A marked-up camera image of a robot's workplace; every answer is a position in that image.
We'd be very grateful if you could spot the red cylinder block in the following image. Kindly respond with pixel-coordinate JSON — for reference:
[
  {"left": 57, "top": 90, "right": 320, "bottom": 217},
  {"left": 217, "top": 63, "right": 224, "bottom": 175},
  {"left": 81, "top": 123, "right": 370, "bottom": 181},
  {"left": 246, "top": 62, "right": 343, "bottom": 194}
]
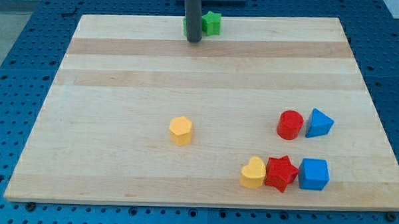
[{"left": 276, "top": 110, "right": 304, "bottom": 140}]

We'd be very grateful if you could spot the blue cube block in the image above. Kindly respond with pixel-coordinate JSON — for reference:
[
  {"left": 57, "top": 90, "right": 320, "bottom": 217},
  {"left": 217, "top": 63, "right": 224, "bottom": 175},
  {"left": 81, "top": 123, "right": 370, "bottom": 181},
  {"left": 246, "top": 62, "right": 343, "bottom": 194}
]
[{"left": 298, "top": 158, "right": 330, "bottom": 191}]

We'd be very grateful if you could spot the green star block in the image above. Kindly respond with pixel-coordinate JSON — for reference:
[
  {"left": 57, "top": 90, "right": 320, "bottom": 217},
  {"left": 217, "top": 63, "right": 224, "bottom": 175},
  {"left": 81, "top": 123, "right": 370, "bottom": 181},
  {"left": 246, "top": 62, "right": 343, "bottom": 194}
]
[{"left": 201, "top": 11, "right": 221, "bottom": 36}]

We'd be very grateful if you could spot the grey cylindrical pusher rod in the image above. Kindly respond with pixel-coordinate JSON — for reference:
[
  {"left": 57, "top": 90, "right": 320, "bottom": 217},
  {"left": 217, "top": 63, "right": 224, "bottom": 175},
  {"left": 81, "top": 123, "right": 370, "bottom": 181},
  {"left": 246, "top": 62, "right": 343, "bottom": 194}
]
[{"left": 184, "top": 0, "right": 202, "bottom": 43}]

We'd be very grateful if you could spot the green block behind rod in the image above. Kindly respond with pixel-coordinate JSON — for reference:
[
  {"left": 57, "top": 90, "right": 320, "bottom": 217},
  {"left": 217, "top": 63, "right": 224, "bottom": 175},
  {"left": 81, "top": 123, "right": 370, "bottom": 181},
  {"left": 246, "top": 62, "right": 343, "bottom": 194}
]
[{"left": 183, "top": 17, "right": 188, "bottom": 38}]

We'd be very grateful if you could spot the yellow heart block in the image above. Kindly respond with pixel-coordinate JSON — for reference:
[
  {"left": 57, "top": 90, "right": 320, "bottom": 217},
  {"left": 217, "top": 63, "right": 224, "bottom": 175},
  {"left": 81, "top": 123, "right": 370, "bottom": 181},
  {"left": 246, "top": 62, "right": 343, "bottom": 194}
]
[{"left": 239, "top": 156, "right": 267, "bottom": 189}]

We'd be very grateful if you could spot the yellow hexagon block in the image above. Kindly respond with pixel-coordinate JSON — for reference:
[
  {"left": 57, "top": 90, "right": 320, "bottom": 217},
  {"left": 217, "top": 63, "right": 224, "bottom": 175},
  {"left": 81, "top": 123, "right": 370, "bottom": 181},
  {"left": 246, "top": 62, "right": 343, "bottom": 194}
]
[{"left": 168, "top": 116, "right": 193, "bottom": 146}]

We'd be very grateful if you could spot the light wooden board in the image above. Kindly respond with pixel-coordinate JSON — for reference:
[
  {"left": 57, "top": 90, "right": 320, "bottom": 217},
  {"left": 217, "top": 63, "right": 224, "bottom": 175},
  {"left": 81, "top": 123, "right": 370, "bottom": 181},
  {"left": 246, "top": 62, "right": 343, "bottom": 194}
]
[{"left": 4, "top": 15, "right": 399, "bottom": 211}]

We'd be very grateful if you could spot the red star block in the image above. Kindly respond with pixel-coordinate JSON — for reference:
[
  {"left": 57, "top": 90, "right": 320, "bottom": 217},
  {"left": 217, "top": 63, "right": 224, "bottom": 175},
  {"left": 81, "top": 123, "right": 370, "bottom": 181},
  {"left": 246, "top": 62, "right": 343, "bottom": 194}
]
[{"left": 265, "top": 156, "right": 299, "bottom": 193}]

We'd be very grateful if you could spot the blue triangle block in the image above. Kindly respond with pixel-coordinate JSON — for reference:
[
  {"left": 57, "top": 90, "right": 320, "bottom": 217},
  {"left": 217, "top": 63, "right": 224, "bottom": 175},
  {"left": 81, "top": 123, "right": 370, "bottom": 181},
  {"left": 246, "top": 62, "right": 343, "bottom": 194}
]
[{"left": 305, "top": 108, "right": 334, "bottom": 138}]

